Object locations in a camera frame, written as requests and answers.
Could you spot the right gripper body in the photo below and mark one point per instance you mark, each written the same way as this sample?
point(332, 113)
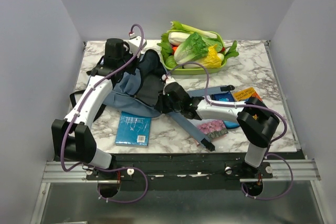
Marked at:
point(166, 106)

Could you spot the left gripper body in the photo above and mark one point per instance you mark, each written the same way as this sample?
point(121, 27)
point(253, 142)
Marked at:
point(131, 67)

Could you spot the blue student backpack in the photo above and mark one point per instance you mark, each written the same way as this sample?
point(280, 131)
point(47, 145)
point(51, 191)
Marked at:
point(138, 94)

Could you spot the teal blue book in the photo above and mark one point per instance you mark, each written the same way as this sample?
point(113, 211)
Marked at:
point(133, 130)

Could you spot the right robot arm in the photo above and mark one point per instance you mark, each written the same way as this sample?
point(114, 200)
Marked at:
point(257, 121)

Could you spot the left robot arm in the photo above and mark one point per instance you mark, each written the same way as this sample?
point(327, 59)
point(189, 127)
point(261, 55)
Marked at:
point(72, 135)

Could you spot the green vegetable tray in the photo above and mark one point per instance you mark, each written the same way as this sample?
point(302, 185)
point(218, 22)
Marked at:
point(166, 50)

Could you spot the green bok choy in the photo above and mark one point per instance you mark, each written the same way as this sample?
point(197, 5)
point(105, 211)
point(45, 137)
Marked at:
point(170, 62)

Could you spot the orange carrot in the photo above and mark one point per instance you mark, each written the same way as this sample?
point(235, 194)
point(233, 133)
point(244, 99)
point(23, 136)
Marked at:
point(174, 49)

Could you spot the designer fate flower book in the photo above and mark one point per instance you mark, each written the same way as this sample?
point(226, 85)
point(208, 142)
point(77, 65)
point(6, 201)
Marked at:
point(213, 129)

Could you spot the blue dinosaur pencil case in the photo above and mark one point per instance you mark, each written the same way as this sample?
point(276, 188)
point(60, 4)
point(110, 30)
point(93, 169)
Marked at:
point(226, 97)

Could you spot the green napa cabbage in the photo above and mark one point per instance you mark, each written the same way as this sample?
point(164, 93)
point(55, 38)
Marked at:
point(194, 48)

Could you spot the yellow napa cabbage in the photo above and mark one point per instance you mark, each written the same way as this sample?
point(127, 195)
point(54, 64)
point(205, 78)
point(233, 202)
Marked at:
point(212, 60)

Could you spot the celery stalk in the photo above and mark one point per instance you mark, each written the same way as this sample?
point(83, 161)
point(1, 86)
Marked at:
point(179, 27)

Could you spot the orange blue children's book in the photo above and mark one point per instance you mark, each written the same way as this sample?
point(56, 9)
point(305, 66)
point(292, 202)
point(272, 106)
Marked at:
point(245, 94)

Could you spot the spinach bunch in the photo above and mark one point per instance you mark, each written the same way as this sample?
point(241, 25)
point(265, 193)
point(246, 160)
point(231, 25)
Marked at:
point(232, 51)

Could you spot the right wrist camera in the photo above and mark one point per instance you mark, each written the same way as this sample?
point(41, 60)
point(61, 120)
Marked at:
point(167, 79)

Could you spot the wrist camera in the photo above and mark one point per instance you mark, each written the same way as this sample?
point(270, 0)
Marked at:
point(167, 79)
point(134, 44)

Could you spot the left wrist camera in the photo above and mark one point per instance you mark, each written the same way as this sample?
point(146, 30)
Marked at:
point(134, 44)

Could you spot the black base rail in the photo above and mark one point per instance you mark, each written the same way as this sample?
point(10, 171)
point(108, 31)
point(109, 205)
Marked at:
point(181, 172)

